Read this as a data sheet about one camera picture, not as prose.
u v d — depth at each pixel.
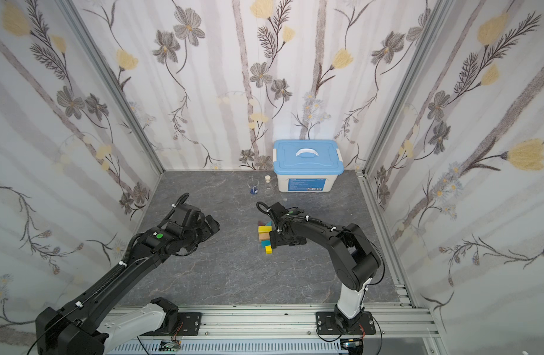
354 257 0.48
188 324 0.74
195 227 0.63
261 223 0.98
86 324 0.40
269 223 0.96
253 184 1.07
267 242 0.93
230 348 0.70
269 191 1.12
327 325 0.73
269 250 0.90
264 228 0.96
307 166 1.00
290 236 0.73
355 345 0.72
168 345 0.71
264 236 0.94
